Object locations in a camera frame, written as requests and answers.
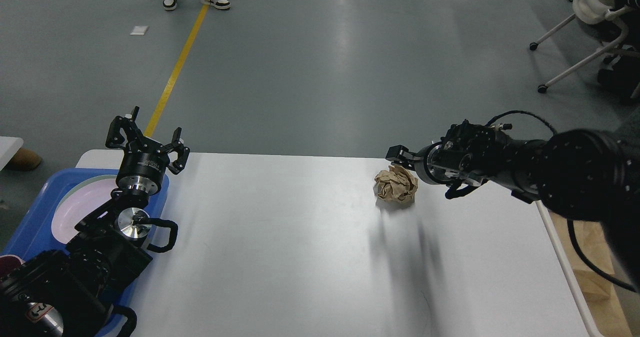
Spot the blue plastic tray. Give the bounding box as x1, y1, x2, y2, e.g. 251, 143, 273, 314
0, 168, 170, 337

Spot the brown paper bag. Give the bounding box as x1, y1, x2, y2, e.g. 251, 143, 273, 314
585, 294, 633, 337

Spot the office chair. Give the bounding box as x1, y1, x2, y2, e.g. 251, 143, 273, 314
528, 0, 639, 94

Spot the pink mug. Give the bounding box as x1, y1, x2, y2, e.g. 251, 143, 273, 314
0, 254, 25, 278

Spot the crumpled brown paper ball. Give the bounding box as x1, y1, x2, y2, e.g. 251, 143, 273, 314
374, 164, 419, 205

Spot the person with tan boot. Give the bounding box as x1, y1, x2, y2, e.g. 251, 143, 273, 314
5, 147, 42, 172

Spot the white side table corner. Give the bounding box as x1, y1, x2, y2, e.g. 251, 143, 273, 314
0, 136, 25, 170

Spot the pink plate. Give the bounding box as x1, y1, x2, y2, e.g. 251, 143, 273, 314
50, 180, 116, 244

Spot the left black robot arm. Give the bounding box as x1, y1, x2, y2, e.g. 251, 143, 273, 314
1, 106, 190, 337

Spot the beige plastic bin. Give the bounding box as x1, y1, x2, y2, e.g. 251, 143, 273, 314
535, 201, 639, 337

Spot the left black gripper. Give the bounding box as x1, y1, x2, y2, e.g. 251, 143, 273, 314
105, 106, 191, 196

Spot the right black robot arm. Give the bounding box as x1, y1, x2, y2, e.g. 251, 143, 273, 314
386, 110, 640, 293

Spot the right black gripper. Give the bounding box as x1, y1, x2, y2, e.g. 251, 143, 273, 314
385, 143, 458, 185

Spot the brown paper sheet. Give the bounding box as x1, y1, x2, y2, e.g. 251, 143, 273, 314
550, 212, 615, 302

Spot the person in dark clothes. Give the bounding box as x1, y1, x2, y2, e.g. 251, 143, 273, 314
598, 0, 640, 103

